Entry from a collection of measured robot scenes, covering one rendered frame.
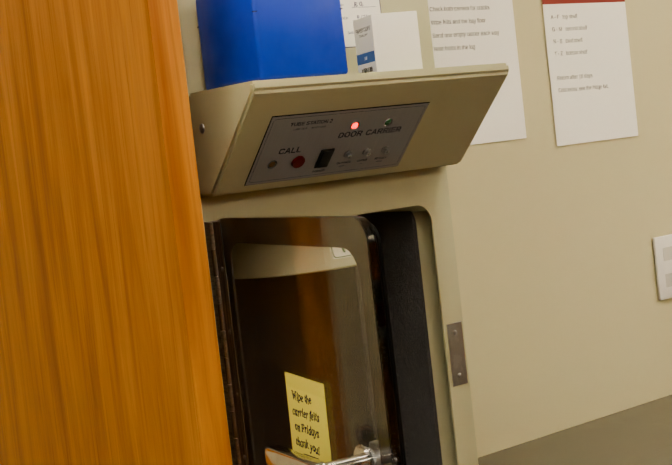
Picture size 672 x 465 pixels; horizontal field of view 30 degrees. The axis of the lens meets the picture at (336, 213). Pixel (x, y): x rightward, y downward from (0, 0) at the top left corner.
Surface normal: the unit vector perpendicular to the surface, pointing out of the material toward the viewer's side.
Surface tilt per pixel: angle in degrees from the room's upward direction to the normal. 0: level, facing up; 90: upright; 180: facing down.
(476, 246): 90
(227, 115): 90
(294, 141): 135
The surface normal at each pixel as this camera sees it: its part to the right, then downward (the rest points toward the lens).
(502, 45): 0.59, -0.03
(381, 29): 0.35, 0.01
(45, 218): -0.80, 0.12
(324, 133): 0.50, 0.69
